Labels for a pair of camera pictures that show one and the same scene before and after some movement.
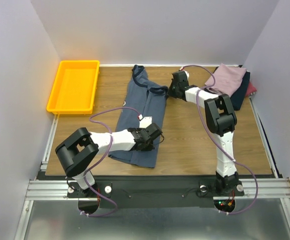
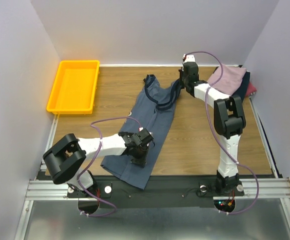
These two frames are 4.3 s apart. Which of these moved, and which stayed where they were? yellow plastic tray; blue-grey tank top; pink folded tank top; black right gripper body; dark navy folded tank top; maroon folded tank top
Moved: blue-grey tank top; black right gripper body
Stayed: yellow plastic tray; pink folded tank top; maroon folded tank top; dark navy folded tank top
